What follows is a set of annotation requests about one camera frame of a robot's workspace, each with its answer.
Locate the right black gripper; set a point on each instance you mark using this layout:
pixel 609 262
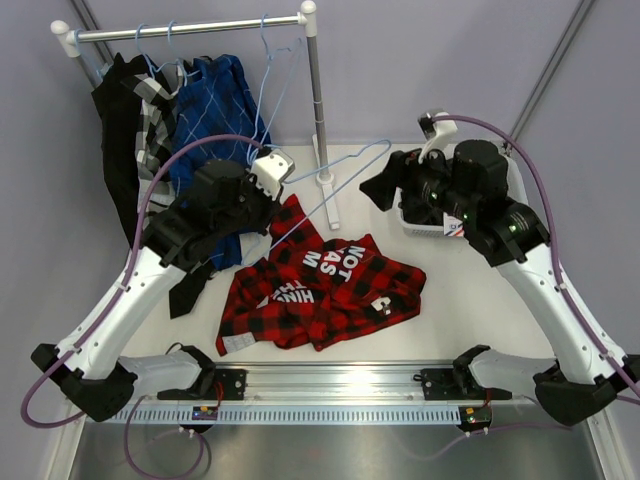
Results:
pixel 402 171

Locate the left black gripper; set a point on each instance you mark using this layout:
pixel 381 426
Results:
pixel 270 210

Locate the blue hanger of red shirt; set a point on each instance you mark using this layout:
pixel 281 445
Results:
pixel 325 179

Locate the dark pinstriped shirt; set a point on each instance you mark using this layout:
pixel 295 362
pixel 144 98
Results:
pixel 416 209

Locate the red black plaid shirt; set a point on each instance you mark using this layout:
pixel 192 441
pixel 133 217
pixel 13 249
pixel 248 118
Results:
pixel 314 291

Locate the blue plaid shirt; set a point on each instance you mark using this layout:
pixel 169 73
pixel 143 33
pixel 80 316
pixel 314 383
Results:
pixel 217 101

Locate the light blue wire hanger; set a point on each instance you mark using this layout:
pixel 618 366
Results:
pixel 281 63

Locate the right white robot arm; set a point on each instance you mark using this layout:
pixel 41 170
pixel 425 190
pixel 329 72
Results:
pixel 471 186

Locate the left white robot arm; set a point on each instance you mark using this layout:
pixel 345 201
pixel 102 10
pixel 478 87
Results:
pixel 88 365

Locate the grey white plaid shirt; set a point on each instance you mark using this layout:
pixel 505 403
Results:
pixel 156 126

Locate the blue hanger of black shirt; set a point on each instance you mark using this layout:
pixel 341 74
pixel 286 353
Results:
pixel 88 57

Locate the white plastic basket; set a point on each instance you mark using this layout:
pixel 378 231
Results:
pixel 447 226

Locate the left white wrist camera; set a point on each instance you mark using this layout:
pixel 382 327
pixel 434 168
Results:
pixel 271 170

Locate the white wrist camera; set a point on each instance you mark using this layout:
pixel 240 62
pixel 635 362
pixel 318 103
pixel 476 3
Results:
pixel 271 170
pixel 438 132

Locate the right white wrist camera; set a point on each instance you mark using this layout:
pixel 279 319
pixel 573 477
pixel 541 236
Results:
pixel 438 132

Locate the aluminium mounting rail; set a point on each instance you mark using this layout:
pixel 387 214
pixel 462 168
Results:
pixel 352 383

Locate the left aluminium frame post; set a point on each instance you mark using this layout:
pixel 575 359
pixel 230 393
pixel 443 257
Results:
pixel 86 19

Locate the aluminium frame post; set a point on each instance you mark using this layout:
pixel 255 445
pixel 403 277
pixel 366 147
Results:
pixel 86 19
pixel 558 54

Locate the white slotted cable duct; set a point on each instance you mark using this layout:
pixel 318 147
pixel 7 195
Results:
pixel 165 414

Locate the right aluminium frame post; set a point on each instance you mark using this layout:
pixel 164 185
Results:
pixel 558 54

